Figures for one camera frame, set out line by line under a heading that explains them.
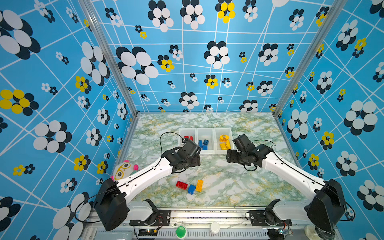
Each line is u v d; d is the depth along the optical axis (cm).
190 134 102
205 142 102
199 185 83
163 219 73
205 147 98
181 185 83
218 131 101
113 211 39
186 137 104
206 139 102
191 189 81
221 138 101
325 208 39
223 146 99
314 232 64
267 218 67
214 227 65
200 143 102
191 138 102
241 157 67
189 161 67
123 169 83
